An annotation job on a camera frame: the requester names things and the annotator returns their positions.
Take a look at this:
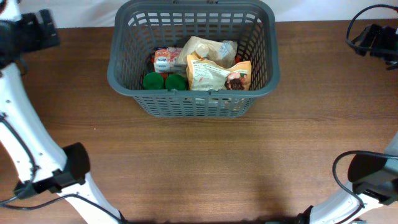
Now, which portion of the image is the green lid jar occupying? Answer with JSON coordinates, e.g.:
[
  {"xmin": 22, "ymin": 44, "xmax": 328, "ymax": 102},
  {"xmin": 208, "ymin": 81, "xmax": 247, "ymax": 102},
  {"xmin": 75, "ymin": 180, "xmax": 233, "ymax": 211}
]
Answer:
[
  {"xmin": 142, "ymin": 72, "xmax": 164, "ymax": 90},
  {"xmin": 165, "ymin": 74, "xmax": 187, "ymax": 90}
]

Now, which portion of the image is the blue biscuit box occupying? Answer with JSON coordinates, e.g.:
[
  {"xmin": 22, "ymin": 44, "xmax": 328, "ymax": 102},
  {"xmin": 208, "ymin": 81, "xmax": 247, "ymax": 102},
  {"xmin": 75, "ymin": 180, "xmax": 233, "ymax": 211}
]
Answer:
[{"xmin": 153, "ymin": 47, "xmax": 187, "ymax": 73}]

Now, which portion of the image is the grey plastic basket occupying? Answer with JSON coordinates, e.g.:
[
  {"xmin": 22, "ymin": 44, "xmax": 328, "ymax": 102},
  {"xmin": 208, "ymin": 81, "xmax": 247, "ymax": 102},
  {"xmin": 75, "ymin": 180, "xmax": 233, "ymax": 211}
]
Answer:
[{"xmin": 107, "ymin": 1, "xmax": 280, "ymax": 118}]

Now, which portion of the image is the beige packet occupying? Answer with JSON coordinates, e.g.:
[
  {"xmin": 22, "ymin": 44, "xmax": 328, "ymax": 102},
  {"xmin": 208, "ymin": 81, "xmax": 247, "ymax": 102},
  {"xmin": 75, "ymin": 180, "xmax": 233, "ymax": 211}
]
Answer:
[{"xmin": 176, "ymin": 36, "xmax": 238, "ymax": 68}]

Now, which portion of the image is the tan snack bag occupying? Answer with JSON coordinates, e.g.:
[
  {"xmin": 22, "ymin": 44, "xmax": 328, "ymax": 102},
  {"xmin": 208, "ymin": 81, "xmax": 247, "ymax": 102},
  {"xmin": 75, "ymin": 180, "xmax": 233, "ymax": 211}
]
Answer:
[{"xmin": 187, "ymin": 53, "xmax": 252, "ymax": 91}]

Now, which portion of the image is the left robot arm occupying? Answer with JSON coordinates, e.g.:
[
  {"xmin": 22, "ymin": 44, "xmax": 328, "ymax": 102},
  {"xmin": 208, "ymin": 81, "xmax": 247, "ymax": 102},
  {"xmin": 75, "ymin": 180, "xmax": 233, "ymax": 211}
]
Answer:
[{"xmin": 1, "ymin": 0, "xmax": 127, "ymax": 223}]

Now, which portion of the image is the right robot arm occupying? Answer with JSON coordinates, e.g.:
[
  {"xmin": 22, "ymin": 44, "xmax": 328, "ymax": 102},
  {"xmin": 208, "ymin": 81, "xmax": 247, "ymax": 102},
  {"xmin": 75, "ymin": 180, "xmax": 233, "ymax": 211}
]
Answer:
[{"xmin": 295, "ymin": 24, "xmax": 397, "ymax": 224}]

